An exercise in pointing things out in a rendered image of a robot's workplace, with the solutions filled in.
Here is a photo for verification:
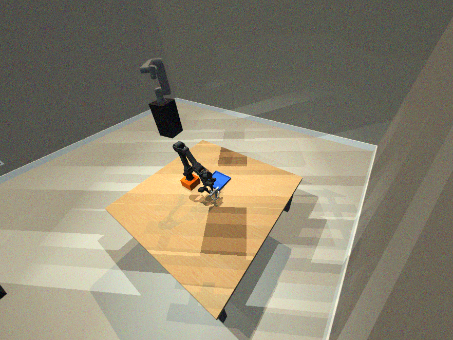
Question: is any blue tray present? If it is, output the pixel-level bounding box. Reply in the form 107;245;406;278
212;171;231;191

